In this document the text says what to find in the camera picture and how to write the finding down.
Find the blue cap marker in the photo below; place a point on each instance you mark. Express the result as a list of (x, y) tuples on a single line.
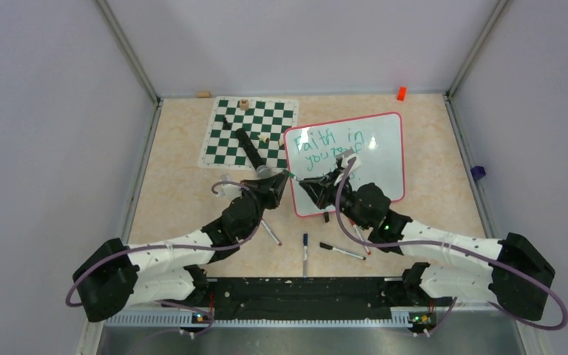
[(305, 256)]

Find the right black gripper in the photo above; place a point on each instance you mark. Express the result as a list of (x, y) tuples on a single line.
[(322, 188)]

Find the black microphone grey head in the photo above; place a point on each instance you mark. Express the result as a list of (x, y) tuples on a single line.
[(253, 155)]

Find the black cap marker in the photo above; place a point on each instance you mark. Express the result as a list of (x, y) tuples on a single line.
[(329, 247)]

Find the green white chess mat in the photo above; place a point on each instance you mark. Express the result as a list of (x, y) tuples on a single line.
[(265, 116)]

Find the purple cap marker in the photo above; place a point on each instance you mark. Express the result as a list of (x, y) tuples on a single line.
[(271, 233)]

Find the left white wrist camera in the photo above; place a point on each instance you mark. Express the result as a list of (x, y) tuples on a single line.
[(224, 189)]

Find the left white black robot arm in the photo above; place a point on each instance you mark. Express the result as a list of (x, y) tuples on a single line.
[(118, 275)]

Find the black chess piece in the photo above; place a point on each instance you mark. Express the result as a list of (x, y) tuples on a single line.
[(226, 124)]

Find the pink framed whiteboard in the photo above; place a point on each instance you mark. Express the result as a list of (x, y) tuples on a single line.
[(312, 150)]

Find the red cap marker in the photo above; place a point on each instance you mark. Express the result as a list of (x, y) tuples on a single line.
[(359, 236)]

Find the orange block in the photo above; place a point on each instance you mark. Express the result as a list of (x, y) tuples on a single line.
[(401, 93)]

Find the purple block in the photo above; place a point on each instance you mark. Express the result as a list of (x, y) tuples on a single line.
[(477, 173)]

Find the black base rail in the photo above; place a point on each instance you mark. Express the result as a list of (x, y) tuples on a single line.
[(313, 298)]

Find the green marker pen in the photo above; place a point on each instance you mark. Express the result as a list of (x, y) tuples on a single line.
[(294, 177)]

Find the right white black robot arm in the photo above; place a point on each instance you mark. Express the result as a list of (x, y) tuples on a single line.
[(510, 272)]

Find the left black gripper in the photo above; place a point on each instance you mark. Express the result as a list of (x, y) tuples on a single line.
[(271, 188)]

